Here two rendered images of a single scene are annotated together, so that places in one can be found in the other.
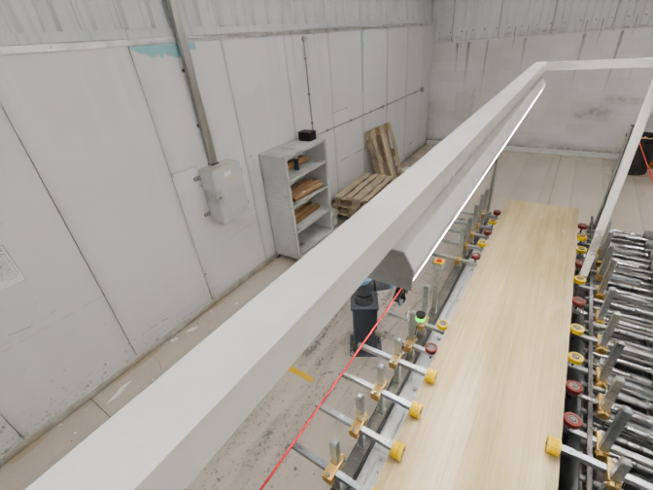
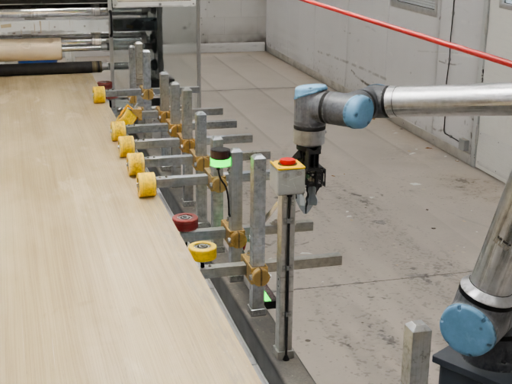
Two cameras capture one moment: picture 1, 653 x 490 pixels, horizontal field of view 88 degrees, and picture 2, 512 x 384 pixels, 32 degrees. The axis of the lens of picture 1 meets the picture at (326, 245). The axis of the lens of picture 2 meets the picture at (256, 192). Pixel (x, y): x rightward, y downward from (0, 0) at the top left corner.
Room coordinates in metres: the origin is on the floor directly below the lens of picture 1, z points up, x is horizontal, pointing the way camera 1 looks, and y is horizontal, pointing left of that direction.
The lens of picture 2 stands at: (3.31, -2.50, 1.81)
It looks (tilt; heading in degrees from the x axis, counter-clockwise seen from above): 18 degrees down; 128
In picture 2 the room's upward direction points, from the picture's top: 1 degrees clockwise
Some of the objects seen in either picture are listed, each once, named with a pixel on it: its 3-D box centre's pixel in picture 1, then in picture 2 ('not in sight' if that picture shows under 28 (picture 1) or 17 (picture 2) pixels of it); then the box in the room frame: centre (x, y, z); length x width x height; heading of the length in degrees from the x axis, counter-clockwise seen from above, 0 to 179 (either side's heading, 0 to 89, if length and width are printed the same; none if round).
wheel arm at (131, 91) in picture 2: not in sight; (148, 91); (0.24, 0.53, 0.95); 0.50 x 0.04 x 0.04; 54
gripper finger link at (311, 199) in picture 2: not in sight; (312, 200); (1.94, -0.50, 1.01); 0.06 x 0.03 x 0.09; 144
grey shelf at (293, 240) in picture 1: (300, 200); not in sight; (4.52, 0.31, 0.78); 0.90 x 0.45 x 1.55; 144
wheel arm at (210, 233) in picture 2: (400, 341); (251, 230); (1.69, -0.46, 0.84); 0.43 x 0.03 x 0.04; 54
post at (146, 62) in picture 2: not in sight; (147, 98); (0.27, 0.49, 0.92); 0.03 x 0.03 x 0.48; 54
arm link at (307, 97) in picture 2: not in sight; (311, 106); (1.93, -0.51, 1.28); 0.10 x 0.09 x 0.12; 3
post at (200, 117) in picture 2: (381, 391); (201, 177); (1.28, -0.24, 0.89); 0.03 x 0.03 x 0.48; 54
